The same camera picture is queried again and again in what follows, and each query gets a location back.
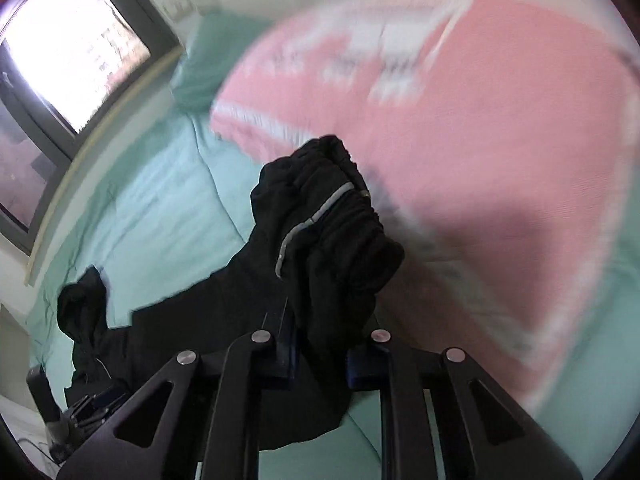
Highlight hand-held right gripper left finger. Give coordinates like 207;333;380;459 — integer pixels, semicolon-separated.
57;310;302;480

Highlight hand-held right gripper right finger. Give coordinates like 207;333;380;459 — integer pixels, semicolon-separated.
345;329;586;480

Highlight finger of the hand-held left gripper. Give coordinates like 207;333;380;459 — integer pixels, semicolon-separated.
70;389;130;423

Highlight black pants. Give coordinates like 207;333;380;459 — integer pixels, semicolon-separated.
57;135;406;453

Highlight light green bed sheet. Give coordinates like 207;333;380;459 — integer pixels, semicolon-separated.
27;110;640;480

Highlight pink patterned blanket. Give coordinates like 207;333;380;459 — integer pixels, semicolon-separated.
210;0;638;411

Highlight green pillow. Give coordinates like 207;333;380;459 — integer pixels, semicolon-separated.
170;12;273;113

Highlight dark framed window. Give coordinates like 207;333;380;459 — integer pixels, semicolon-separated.
0;0;183;256

